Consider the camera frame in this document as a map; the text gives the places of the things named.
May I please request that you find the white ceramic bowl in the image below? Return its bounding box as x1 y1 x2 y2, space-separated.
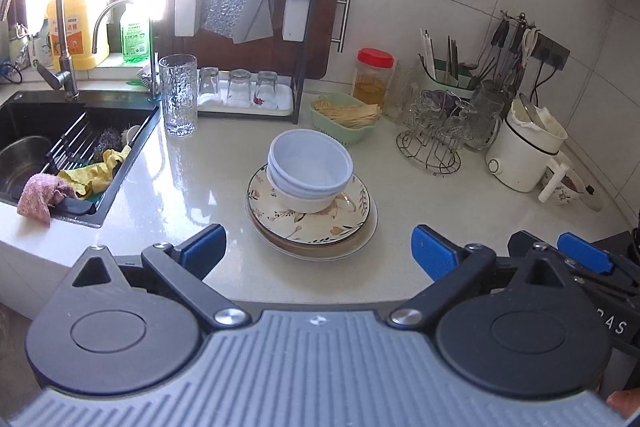
267 173 355 213

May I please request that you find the black dish rack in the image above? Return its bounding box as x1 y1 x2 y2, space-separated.
174 0 314 122

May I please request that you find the chrome kitchen faucet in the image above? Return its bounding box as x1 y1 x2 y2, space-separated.
1 0 79 102

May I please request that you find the green dish soap bottle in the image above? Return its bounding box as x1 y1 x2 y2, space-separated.
119 3 149 63

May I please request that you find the pink cloth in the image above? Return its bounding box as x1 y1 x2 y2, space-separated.
17 173 76 227

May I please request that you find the large white leaf-pattern bowl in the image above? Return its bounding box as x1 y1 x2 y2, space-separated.
246 206 377 258

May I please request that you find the cream floral plate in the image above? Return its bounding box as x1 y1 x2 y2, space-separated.
246 165 373 246

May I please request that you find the red-lid plastic jar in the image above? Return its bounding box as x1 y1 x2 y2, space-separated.
352 48 395 107

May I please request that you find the yellow detergent bottle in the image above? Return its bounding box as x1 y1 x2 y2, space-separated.
63 0 110 70

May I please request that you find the glass mug with handle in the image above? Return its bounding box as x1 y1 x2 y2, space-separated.
464 79 504 150

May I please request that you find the green utensil holder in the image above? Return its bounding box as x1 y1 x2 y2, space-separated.
419 29 475 101

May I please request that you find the green basket with noodles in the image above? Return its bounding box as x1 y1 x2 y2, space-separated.
310 93 382 147

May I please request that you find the yellow cloth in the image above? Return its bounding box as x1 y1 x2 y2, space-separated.
58 145 131 199

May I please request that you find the black wall socket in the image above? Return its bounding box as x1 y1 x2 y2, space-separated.
532 32 570 70

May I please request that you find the brown wooden cutting board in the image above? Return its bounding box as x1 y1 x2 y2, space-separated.
157 0 338 79

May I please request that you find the lilac plastic bowl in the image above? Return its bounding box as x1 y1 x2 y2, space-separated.
268 129 354 198

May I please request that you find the small chrome faucet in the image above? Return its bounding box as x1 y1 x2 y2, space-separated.
119 10 160 101

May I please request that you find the upturned small glass right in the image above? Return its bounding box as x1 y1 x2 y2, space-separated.
253 70 278 109

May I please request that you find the tall textured drinking glass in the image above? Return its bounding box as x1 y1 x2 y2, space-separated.
158 53 198 136

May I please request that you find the black kitchen sink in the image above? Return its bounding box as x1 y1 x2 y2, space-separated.
1 91 160 228

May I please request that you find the upturned small glass middle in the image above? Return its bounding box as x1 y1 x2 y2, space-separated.
227 68 252 107

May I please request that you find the white electric cooker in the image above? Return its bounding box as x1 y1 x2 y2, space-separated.
485 96 573 202

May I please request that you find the person's right hand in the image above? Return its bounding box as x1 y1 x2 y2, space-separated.
606 389 640 417

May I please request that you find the upturned small glass left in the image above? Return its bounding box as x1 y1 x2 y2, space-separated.
198 67 219 98

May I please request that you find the wire glass-holder rack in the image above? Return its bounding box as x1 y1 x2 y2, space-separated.
396 90 476 176

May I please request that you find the floral ceramic cup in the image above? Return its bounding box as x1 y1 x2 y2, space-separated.
549 152 586 205

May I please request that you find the steel pot in sink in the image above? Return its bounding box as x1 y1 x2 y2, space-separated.
0 135 52 199

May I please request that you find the upturned small glass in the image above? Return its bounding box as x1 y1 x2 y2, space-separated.
253 70 278 109
227 68 252 107
198 67 219 98

